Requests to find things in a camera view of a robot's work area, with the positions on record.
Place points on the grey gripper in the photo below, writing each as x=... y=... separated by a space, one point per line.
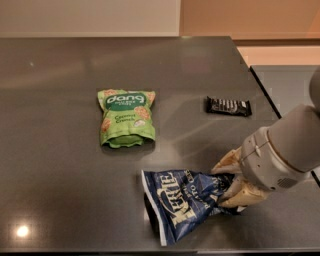
x=263 y=160

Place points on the blue Kettle chip bag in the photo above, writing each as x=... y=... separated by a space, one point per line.
x=184 y=199

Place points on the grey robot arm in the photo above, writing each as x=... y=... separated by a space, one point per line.
x=296 y=136

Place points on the green Dang rice chip bag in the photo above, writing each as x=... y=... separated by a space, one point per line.
x=127 y=117

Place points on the black candy bar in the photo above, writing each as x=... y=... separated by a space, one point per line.
x=228 y=107

